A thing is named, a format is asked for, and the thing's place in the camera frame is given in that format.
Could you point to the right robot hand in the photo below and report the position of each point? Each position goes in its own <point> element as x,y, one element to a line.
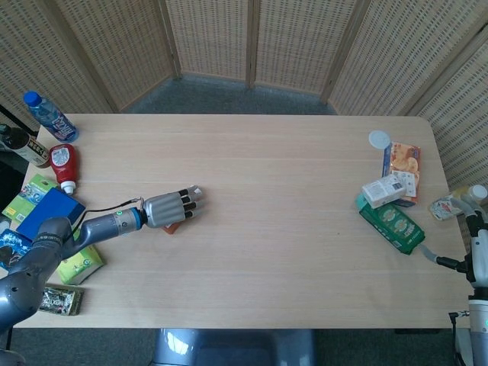
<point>480,259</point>

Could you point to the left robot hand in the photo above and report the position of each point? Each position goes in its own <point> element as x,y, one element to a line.
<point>164,209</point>

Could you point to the orange juice bottle white cap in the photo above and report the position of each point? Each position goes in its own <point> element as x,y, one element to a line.
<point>170,228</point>

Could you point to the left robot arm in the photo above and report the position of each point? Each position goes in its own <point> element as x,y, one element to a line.
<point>38,259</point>

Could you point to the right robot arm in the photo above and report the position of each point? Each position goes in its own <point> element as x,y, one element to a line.
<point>479,331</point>

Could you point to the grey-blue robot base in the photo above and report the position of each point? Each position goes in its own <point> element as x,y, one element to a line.
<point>232,348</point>

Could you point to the yellow drink bottle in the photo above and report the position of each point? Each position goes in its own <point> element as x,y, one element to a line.
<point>444,207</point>

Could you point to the green snack bag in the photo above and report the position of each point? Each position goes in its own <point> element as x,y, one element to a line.
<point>396,225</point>

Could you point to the yellow-green tissue pack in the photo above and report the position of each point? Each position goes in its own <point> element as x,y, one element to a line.
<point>82,263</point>

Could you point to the white printed card pack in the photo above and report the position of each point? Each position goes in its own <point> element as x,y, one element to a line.
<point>409,182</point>

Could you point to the red ketchup bottle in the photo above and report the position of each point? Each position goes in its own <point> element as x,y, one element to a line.
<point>64,164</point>

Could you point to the plain blue box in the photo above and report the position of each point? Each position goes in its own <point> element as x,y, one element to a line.
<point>49,207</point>

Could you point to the small white box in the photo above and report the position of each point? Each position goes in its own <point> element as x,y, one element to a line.
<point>381,192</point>

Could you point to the orange snack box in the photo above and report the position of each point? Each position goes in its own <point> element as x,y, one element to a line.
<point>406,158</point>

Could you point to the green and blue flat package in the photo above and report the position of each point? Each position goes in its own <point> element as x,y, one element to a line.
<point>30,192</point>

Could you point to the silver black snack bag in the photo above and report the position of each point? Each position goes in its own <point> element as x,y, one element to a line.
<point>61,301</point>

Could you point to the clear water bottle blue cap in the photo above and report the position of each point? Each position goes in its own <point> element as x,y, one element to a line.
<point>53,118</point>

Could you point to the dark blue printed tissue pack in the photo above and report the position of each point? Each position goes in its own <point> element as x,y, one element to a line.
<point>15,242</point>

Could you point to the dark bottle with label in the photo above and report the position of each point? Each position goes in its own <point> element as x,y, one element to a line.
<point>23,146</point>

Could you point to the canister with white round lid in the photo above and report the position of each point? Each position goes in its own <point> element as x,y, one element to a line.
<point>379,139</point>

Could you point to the black stand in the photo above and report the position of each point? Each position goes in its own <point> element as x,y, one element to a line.
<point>7,179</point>

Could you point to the bamboo folding screen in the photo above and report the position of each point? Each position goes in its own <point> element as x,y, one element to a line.
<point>209,38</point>

